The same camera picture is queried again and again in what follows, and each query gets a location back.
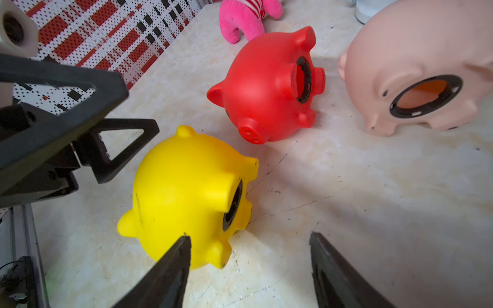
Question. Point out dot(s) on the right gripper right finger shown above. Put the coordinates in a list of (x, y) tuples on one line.
[(336, 282)]

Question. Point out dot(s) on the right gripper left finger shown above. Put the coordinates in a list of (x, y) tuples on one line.
[(165, 284)]

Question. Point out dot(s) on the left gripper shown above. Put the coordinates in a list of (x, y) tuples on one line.
[(68, 105)]

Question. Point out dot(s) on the yellow piggy bank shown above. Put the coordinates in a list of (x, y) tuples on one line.
[(191, 185)]

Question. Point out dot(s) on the red piggy bank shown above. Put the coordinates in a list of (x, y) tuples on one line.
[(269, 88)]

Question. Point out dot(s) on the pink piggy bank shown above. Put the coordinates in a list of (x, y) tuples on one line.
[(420, 62)]

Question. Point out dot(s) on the pink white plush pig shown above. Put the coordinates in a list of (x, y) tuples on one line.
[(246, 16)]

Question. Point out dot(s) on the white alarm clock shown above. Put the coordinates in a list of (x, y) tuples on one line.
[(366, 9)]

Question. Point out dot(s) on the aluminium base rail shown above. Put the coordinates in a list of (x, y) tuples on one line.
[(22, 275)]

